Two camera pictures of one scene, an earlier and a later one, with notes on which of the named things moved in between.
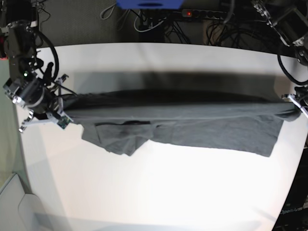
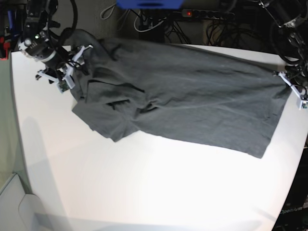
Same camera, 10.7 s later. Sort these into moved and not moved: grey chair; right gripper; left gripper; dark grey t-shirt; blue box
Moved: right gripper; left gripper; dark grey t-shirt
Not moved: blue box; grey chair
